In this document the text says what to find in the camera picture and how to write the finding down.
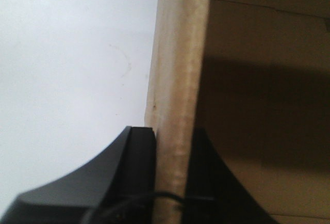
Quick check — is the brown cardboard box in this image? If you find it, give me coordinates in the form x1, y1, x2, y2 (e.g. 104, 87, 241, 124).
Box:
144, 0, 329, 223

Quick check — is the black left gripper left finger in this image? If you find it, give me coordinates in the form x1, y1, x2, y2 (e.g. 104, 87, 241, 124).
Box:
1, 126, 156, 223

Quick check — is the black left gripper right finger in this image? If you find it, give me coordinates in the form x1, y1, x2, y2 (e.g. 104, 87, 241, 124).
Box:
184, 129, 276, 223

